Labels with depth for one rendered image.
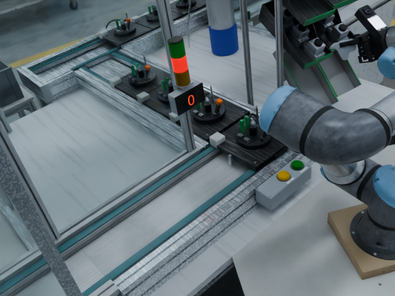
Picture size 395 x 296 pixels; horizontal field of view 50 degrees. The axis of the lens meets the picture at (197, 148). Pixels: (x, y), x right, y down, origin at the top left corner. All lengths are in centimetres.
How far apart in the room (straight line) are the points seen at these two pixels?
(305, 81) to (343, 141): 89
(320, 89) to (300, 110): 86
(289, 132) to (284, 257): 57
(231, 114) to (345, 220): 64
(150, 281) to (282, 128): 64
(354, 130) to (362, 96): 120
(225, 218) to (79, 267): 48
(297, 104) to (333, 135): 10
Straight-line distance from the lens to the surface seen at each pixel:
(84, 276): 138
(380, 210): 126
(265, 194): 140
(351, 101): 201
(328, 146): 85
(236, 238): 142
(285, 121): 89
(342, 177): 123
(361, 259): 134
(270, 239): 141
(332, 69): 183
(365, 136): 87
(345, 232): 138
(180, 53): 136
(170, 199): 150
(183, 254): 133
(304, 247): 139
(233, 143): 160
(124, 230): 145
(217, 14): 237
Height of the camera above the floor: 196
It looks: 38 degrees down
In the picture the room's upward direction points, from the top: 10 degrees counter-clockwise
